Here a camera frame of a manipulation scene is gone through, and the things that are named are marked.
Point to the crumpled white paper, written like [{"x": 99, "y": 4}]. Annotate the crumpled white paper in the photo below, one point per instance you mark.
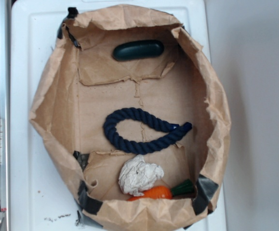
[{"x": 137, "y": 176}]

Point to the brown paper bag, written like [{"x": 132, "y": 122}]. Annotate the brown paper bag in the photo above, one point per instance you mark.
[{"x": 82, "y": 84}]

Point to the orange plastic carrot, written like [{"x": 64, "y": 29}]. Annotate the orange plastic carrot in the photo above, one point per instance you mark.
[{"x": 162, "y": 192}]

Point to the dark green plastic pickle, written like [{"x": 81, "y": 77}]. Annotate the dark green plastic pickle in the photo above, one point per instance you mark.
[{"x": 138, "y": 50}]

